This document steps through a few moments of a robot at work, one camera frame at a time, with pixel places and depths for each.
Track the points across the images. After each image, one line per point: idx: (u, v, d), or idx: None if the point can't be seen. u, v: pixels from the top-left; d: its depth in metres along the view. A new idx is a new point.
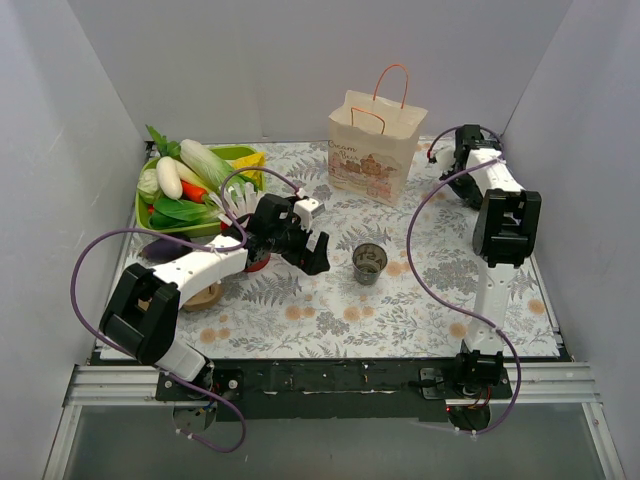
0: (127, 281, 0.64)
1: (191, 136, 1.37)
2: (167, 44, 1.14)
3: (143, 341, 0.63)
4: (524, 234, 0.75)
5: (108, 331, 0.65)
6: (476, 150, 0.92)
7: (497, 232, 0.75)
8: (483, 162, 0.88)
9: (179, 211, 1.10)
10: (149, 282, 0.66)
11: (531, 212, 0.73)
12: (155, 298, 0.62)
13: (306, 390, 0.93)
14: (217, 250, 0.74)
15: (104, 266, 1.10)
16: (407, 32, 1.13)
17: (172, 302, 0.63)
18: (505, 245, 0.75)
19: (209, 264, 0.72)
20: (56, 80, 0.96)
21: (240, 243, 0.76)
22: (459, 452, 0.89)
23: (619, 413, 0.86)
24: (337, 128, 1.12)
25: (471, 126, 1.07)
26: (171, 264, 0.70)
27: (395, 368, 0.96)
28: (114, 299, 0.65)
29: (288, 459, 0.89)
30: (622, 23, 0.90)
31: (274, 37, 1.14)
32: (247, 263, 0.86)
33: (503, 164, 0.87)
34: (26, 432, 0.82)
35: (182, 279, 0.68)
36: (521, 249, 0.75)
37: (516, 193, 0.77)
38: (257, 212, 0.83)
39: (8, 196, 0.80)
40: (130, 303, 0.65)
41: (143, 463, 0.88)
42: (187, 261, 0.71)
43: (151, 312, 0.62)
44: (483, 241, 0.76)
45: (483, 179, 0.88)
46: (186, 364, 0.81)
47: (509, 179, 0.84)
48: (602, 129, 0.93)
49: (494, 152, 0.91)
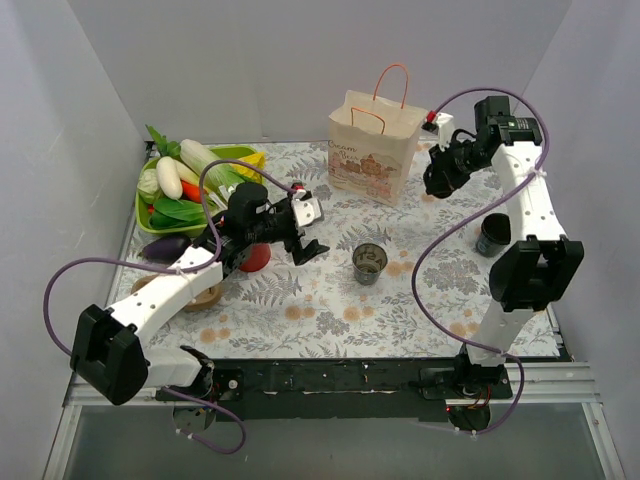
0: (83, 325, 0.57)
1: (192, 135, 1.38)
2: (167, 45, 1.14)
3: (111, 385, 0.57)
4: (553, 286, 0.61)
5: (79, 373, 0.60)
6: (507, 146, 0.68)
7: (524, 283, 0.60)
8: (518, 183, 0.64)
9: (179, 211, 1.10)
10: (109, 323, 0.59)
11: (566, 267, 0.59)
12: (113, 343, 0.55)
13: (306, 390, 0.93)
14: (184, 273, 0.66)
15: (104, 267, 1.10)
16: (408, 33, 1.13)
17: (132, 348, 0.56)
18: (527, 293, 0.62)
19: (175, 293, 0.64)
20: (55, 80, 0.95)
21: (211, 259, 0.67)
22: (458, 452, 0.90)
23: (620, 415, 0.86)
24: (337, 128, 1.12)
25: (497, 97, 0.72)
26: (131, 298, 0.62)
27: (395, 368, 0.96)
28: (77, 342, 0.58)
29: (289, 459, 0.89)
30: (623, 22, 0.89)
31: (274, 37, 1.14)
32: (226, 269, 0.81)
33: (541, 178, 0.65)
34: (27, 433, 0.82)
35: (142, 318, 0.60)
36: (546, 297, 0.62)
37: (553, 236, 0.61)
38: (230, 212, 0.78)
39: (8, 197, 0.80)
40: (95, 344, 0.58)
41: (142, 463, 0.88)
42: (149, 293, 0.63)
43: (111, 359, 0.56)
44: (505, 292, 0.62)
45: (514, 207, 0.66)
46: (178, 373, 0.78)
47: (547, 215, 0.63)
48: (603, 129, 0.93)
49: (535, 156, 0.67)
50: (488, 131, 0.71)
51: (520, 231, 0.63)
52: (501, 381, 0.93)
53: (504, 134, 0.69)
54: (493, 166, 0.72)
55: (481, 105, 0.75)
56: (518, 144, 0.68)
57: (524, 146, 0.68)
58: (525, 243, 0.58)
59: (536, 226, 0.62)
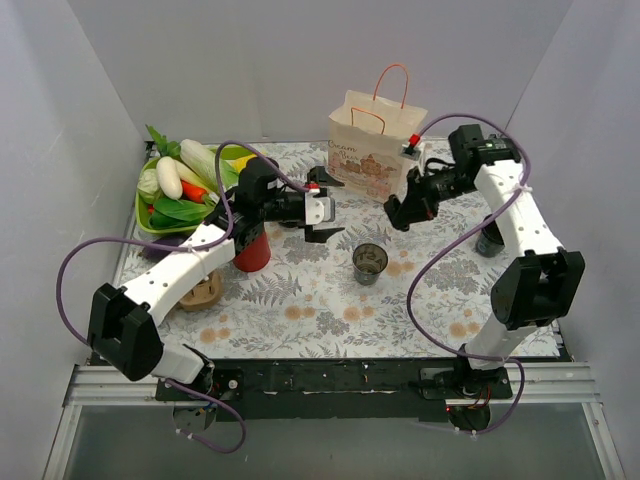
0: (98, 303, 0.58)
1: (192, 135, 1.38)
2: (167, 44, 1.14)
3: (127, 362, 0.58)
4: (558, 301, 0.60)
5: (96, 350, 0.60)
6: (489, 167, 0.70)
7: (529, 302, 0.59)
8: (508, 200, 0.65)
9: (179, 211, 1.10)
10: (122, 303, 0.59)
11: (569, 278, 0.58)
12: (127, 321, 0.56)
13: (306, 390, 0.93)
14: (196, 251, 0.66)
15: (104, 267, 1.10)
16: (408, 33, 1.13)
17: (146, 325, 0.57)
18: (534, 313, 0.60)
19: (187, 271, 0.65)
20: (55, 80, 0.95)
21: (222, 236, 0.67)
22: (458, 452, 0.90)
23: (620, 414, 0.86)
24: (337, 128, 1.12)
25: (469, 126, 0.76)
26: (144, 277, 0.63)
27: (395, 368, 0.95)
28: (92, 321, 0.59)
29: (288, 459, 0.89)
30: (623, 22, 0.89)
31: (274, 37, 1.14)
32: (239, 247, 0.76)
33: (528, 192, 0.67)
34: (27, 433, 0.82)
35: (155, 297, 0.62)
36: (552, 313, 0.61)
37: (549, 250, 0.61)
38: (241, 187, 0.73)
39: (8, 197, 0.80)
40: (110, 323, 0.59)
41: (142, 463, 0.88)
42: (162, 272, 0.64)
43: (126, 336, 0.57)
44: (511, 313, 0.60)
45: (506, 225, 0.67)
46: (181, 370, 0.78)
47: (541, 228, 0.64)
48: (603, 129, 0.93)
49: (518, 174, 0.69)
50: (468, 153, 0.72)
51: (517, 247, 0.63)
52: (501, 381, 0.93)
53: (483, 155, 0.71)
54: (479, 190, 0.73)
55: (455, 134, 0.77)
56: (499, 163, 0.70)
57: (505, 165, 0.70)
58: (524, 261, 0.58)
59: (531, 240, 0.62)
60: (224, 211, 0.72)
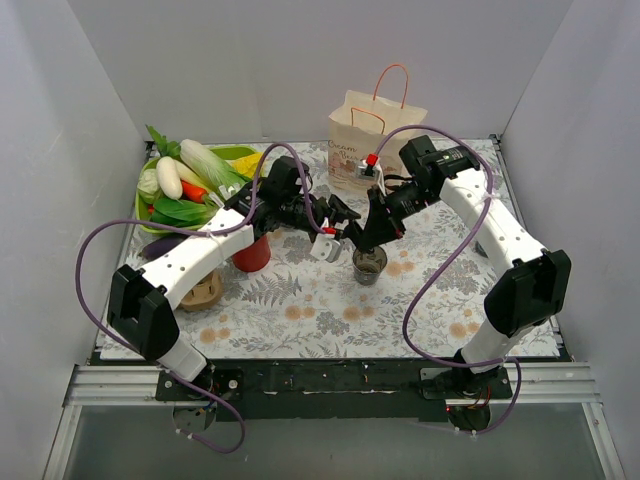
0: (118, 284, 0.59)
1: (192, 135, 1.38)
2: (167, 44, 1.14)
3: (144, 341, 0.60)
4: (553, 299, 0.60)
5: (114, 329, 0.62)
6: (451, 181, 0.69)
7: (526, 309, 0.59)
8: (481, 210, 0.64)
9: (179, 211, 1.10)
10: (141, 285, 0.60)
11: (558, 278, 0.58)
12: (144, 302, 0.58)
13: (306, 390, 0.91)
14: (215, 235, 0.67)
15: (104, 266, 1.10)
16: (408, 33, 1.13)
17: (163, 306, 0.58)
18: (532, 316, 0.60)
19: (205, 255, 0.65)
20: (55, 79, 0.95)
21: (242, 221, 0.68)
22: (458, 452, 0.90)
23: (620, 414, 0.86)
24: (337, 128, 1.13)
25: (419, 140, 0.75)
26: (162, 260, 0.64)
27: (395, 368, 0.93)
28: (112, 300, 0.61)
29: (288, 459, 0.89)
30: (623, 22, 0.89)
31: (274, 37, 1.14)
32: (256, 233, 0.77)
33: (498, 198, 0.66)
34: (27, 432, 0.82)
35: (172, 279, 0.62)
36: (547, 311, 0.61)
37: (536, 254, 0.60)
38: (271, 176, 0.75)
39: (8, 197, 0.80)
40: (128, 304, 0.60)
41: (143, 463, 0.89)
42: (179, 255, 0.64)
43: (144, 316, 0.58)
44: (511, 322, 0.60)
45: (485, 236, 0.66)
46: (185, 366, 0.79)
47: (520, 233, 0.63)
48: (603, 129, 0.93)
49: (483, 180, 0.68)
50: (425, 169, 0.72)
51: (501, 256, 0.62)
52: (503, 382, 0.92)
53: (444, 169, 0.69)
54: (447, 202, 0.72)
55: (405, 150, 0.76)
56: (462, 174, 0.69)
57: (467, 175, 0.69)
58: (515, 272, 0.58)
59: (515, 248, 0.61)
60: (246, 197, 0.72)
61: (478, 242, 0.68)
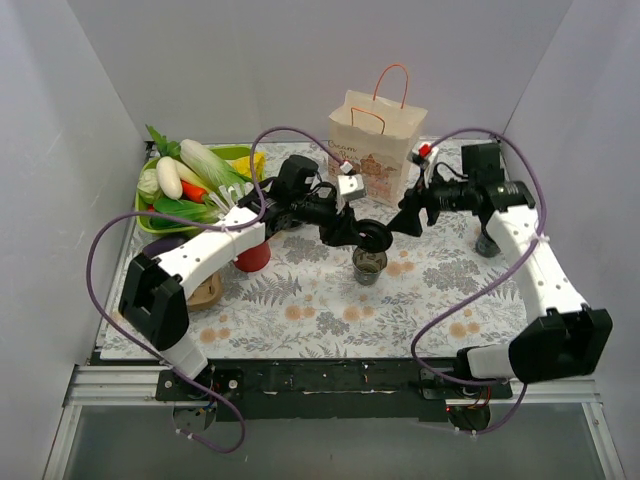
0: (134, 271, 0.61)
1: (192, 135, 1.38)
2: (167, 44, 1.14)
3: (155, 331, 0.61)
4: (585, 359, 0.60)
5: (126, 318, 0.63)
6: (501, 213, 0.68)
7: (553, 361, 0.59)
8: (524, 252, 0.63)
9: (179, 211, 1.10)
10: (156, 273, 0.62)
11: (595, 337, 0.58)
12: (159, 290, 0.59)
13: (307, 390, 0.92)
14: (228, 231, 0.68)
15: (104, 266, 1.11)
16: (409, 32, 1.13)
17: (177, 297, 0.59)
18: (560, 371, 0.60)
19: (219, 248, 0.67)
20: (55, 78, 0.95)
21: (254, 219, 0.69)
22: (458, 452, 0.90)
23: (619, 414, 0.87)
24: (337, 128, 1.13)
25: (485, 147, 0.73)
26: (177, 251, 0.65)
27: (395, 368, 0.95)
28: (125, 288, 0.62)
29: (289, 459, 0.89)
30: (623, 22, 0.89)
31: (273, 37, 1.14)
32: (267, 233, 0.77)
33: (546, 242, 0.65)
34: (26, 432, 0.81)
35: (187, 269, 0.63)
36: (578, 371, 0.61)
37: (575, 308, 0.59)
38: (280, 177, 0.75)
39: (8, 196, 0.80)
40: (142, 292, 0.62)
41: (143, 463, 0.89)
42: (195, 247, 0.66)
43: (157, 305, 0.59)
44: (534, 369, 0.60)
45: (523, 278, 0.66)
46: (189, 362, 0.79)
47: (562, 281, 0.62)
48: (604, 128, 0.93)
49: (533, 221, 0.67)
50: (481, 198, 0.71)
51: (536, 302, 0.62)
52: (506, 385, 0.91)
53: (496, 202, 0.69)
54: (491, 235, 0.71)
55: (469, 151, 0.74)
56: (512, 210, 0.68)
57: (519, 211, 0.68)
58: (547, 320, 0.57)
59: (553, 296, 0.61)
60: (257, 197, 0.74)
61: (518, 281, 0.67)
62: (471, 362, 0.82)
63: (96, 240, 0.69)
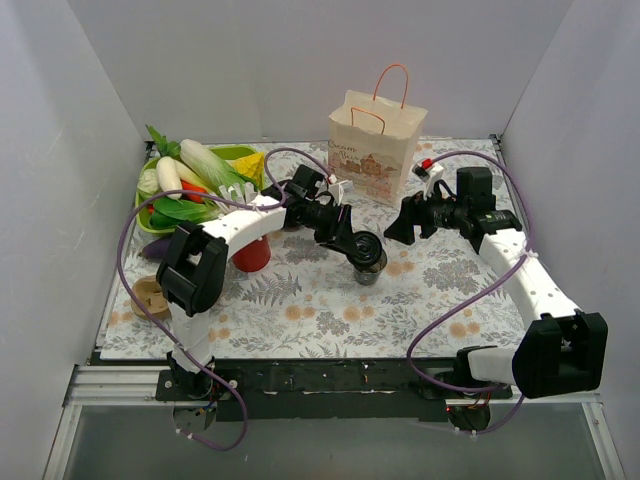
0: (180, 235, 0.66)
1: (192, 135, 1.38)
2: (167, 44, 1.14)
3: (196, 291, 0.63)
4: (587, 368, 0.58)
5: (162, 284, 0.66)
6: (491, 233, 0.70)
7: (555, 371, 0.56)
8: (513, 265, 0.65)
9: (179, 211, 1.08)
10: (198, 239, 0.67)
11: (593, 345, 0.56)
12: (206, 250, 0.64)
13: (306, 390, 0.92)
14: (259, 209, 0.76)
15: (104, 266, 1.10)
16: (409, 33, 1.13)
17: (221, 256, 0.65)
18: (564, 383, 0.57)
19: (252, 222, 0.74)
20: (55, 79, 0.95)
21: (279, 203, 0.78)
22: (458, 451, 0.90)
23: (619, 414, 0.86)
24: (337, 129, 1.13)
25: (480, 175, 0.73)
26: (217, 221, 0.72)
27: (395, 368, 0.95)
28: (167, 253, 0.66)
29: (288, 459, 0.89)
30: (623, 22, 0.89)
31: (273, 38, 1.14)
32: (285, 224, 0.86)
33: (534, 256, 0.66)
34: (27, 432, 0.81)
35: (229, 235, 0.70)
36: (581, 384, 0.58)
37: (570, 314, 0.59)
38: (296, 177, 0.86)
39: (8, 196, 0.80)
40: (184, 256, 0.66)
41: (143, 463, 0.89)
42: (233, 220, 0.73)
43: (202, 264, 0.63)
44: (537, 384, 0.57)
45: (517, 291, 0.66)
46: (199, 351, 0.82)
47: (554, 291, 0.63)
48: (604, 128, 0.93)
49: (522, 240, 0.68)
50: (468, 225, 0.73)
51: (531, 311, 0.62)
52: (507, 387, 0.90)
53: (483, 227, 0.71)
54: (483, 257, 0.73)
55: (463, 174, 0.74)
56: (501, 232, 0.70)
57: (507, 233, 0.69)
58: (542, 325, 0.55)
59: (547, 304, 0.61)
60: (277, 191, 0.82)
61: (513, 296, 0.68)
62: (471, 364, 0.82)
63: (123, 238, 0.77)
